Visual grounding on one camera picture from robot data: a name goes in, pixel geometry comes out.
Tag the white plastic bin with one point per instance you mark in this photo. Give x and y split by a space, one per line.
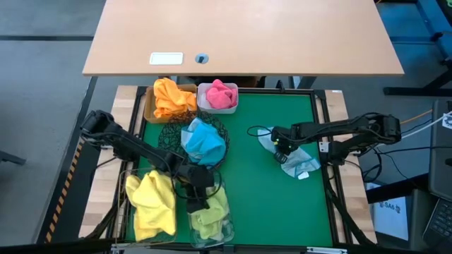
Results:
202 106

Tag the black orange hazard strip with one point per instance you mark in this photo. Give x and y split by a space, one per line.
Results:
65 192

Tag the black keyboard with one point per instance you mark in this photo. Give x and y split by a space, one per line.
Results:
441 225

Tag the light wooden desk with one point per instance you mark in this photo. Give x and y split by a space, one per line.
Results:
247 35

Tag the black chair leg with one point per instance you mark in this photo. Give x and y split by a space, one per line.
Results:
12 157

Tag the lime green microfiber towel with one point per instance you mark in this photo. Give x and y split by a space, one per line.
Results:
212 218

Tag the orange microfiber towel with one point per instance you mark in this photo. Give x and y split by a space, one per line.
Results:
167 88
176 107

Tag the clear plastic bin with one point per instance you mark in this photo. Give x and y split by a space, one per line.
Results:
229 236

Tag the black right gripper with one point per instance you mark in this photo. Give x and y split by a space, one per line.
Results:
286 137

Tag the green table mat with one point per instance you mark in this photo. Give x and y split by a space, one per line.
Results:
254 211

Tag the white rectangular pad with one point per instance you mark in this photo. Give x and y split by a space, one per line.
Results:
166 58

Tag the white labelled box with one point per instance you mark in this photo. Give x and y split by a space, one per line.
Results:
392 222

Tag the black desk foot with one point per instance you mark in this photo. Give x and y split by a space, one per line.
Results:
406 91

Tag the black woven round basket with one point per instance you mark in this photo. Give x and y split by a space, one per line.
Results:
169 137

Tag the light blue microfiber towel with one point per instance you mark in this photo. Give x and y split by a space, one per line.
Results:
300 162

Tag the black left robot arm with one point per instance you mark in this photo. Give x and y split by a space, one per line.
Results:
134 148

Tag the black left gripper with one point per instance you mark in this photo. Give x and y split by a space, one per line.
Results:
196 176

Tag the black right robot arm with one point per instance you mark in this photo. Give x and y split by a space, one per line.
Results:
353 127

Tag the brown open box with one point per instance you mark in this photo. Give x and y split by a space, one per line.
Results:
149 113

